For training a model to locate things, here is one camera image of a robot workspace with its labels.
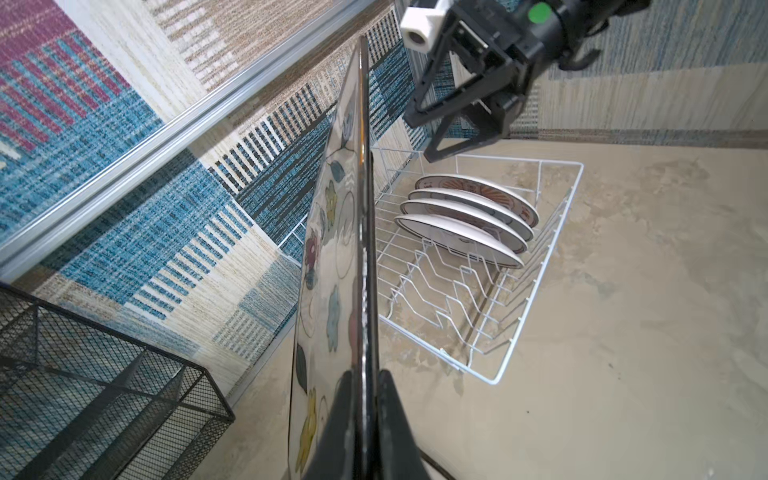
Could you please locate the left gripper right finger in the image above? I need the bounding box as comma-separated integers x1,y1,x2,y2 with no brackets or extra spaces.
377,370,430,480

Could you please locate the white round plate four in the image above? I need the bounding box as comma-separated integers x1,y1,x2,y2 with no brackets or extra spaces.
414,174,540,227

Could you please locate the white round plate two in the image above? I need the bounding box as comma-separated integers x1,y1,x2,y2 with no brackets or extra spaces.
400,199,528,254

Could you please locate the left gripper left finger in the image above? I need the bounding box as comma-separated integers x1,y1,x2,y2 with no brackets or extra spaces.
301,370,356,480

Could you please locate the black wire shelf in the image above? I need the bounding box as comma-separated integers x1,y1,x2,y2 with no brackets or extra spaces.
1,285,235,479

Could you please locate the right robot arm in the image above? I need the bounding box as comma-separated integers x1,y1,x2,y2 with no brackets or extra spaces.
400,1,650,162

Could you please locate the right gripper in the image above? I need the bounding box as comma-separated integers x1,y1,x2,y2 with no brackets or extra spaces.
401,0,565,164

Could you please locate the white round plate three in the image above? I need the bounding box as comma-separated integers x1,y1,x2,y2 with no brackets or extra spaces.
407,188,534,242

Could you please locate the white round plate one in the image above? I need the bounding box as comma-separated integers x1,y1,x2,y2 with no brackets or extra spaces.
394,214,525,269

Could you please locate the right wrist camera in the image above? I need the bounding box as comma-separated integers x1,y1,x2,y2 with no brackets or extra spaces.
400,0,453,54

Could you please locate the white wire dish rack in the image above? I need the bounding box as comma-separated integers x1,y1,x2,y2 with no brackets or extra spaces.
373,147,584,385

